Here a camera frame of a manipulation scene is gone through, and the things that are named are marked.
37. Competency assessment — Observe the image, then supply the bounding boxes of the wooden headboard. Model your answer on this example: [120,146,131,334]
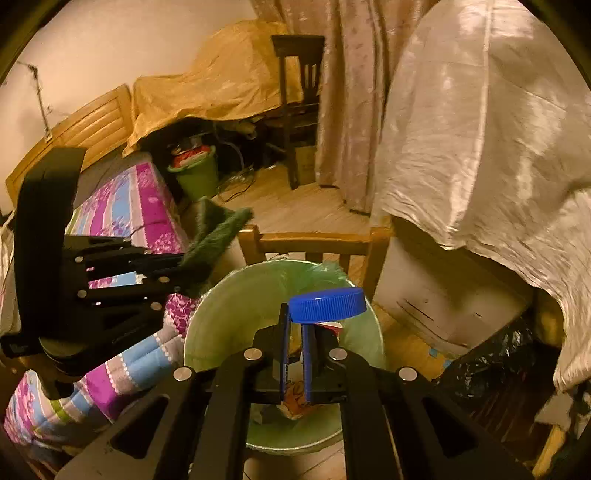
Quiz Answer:
[4,84,136,200]

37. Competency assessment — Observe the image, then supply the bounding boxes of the green scouring cloth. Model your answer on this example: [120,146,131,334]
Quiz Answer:
[179,196,255,297]

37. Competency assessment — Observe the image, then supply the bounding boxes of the grey mattress cover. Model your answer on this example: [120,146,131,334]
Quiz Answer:
[76,154,154,195]

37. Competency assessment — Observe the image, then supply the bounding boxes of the white cabinet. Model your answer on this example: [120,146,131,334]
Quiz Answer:
[373,239,537,357]

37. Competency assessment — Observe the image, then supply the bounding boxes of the black plastic bag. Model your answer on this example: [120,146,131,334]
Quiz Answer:
[436,318,562,417]

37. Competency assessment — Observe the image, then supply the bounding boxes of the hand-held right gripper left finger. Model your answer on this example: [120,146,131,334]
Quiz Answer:
[55,302,293,480]

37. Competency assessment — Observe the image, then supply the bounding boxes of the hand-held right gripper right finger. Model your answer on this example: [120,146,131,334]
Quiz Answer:
[301,323,536,480]

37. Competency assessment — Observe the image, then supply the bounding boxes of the beige patterned curtain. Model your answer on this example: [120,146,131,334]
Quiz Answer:
[252,0,440,216]

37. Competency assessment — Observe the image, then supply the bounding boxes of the floral striped bed sheet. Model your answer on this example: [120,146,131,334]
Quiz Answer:
[0,161,209,459]

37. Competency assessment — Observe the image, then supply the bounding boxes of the green plastic bucket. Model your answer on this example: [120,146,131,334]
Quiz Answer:
[167,145,221,202]

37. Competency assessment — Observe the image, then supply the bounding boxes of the metal stand pole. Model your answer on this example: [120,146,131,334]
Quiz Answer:
[25,62,54,140]

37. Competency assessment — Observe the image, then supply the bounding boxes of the orange wrapper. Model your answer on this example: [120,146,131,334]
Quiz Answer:
[281,381,320,420]

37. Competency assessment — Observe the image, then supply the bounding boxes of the yellow cloth cover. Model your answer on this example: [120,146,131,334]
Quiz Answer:
[122,18,306,158]

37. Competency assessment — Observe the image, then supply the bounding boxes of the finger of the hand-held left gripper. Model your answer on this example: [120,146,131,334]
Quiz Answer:
[76,272,211,320]
[67,234,197,280]

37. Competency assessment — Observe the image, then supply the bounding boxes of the light wooden chair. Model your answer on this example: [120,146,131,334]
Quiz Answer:
[237,224,394,302]

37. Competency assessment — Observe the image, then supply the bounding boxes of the dark wooden chair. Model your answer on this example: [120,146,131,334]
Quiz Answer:
[265,34,327,191]

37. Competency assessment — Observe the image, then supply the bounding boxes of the blue plastic screw cap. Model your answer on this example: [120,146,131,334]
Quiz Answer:
[288,287,368,324]

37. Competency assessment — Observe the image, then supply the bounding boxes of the trash bin with green liner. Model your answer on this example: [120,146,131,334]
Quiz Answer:
[183,259,387,456]

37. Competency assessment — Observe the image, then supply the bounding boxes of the large white satin cover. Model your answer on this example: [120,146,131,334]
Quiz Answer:
[371,0,591,394]

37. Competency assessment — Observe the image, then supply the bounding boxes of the floor cables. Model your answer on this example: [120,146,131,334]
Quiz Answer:
[217,165,256,200]

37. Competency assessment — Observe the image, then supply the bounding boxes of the cardboard box under chair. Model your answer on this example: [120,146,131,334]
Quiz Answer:
[295,143,320,186]

